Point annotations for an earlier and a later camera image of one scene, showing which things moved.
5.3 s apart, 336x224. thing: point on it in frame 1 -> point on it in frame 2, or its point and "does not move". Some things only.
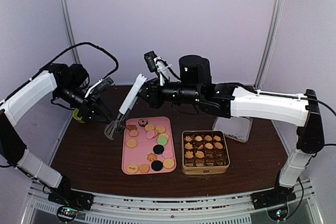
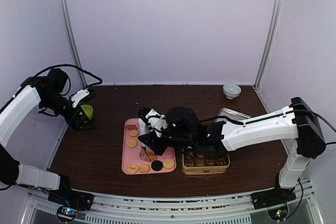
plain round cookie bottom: [144, 168] does not move
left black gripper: [87, 103] -> [75, 125]
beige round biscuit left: [131, 143] does not move
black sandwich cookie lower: [157, 165] does not move
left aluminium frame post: [70, 33] does not move
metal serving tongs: [118, 125] -> [143, 129]
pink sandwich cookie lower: [167, 153] does not move
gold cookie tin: [205, 152] does not move
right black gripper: [153, 97] -> [152, 143]
